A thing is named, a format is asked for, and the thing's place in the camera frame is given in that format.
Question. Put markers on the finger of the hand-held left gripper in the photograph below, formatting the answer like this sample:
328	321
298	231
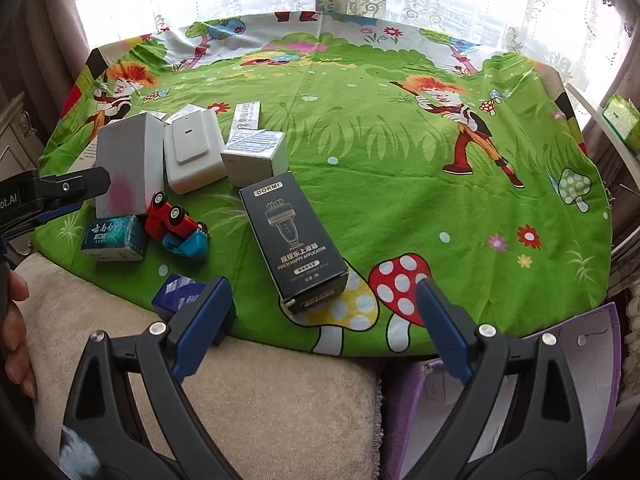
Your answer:
75	185
50	214

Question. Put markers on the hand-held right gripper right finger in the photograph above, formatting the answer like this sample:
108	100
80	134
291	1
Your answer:
445	325

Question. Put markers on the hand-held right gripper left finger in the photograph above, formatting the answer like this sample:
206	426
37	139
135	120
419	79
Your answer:
200	325

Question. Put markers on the blue box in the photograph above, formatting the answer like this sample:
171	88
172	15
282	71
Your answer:
172	295

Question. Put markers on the tall white box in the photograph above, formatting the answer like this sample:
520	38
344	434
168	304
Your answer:
125	160

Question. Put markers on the teal box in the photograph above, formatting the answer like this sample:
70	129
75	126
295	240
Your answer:
112	240

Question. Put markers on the purple cardboard box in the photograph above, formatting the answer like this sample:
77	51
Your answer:
415	410

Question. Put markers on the red and blue toy car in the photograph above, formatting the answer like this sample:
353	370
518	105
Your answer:
165	217

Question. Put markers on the black box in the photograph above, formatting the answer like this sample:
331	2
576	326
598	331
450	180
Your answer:
295	245

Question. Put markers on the white cube box grey label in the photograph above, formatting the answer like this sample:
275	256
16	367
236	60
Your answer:
255	165

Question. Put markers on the person's left hand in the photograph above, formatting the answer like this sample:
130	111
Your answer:
17	340

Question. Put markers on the white paper sheet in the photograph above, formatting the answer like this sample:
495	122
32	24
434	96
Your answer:
85	157

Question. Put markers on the cream carved furniture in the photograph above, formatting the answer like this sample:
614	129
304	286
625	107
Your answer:
20	135

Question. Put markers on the small white labelled box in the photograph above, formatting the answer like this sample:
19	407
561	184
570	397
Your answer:
155	115

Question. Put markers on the beige cushion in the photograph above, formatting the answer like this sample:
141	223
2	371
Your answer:
275	410

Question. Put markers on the white rounded flat box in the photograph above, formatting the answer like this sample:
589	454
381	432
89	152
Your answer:
195	172

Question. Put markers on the brown patterned drape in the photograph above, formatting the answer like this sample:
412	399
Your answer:
60	20

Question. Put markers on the green cartoon printed blanket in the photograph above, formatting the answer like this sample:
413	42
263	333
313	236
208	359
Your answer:
375	160

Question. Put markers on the white lace cloth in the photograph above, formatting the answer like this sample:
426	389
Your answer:
631	310

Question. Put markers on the long white pink box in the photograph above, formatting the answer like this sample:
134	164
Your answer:
248	115

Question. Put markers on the white lace curtain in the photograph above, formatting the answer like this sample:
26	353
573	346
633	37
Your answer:
200	0

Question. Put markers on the white curved shelf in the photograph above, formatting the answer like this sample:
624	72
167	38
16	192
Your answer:
587	105

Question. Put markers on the green tissue pack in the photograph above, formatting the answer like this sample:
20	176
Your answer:
622	120

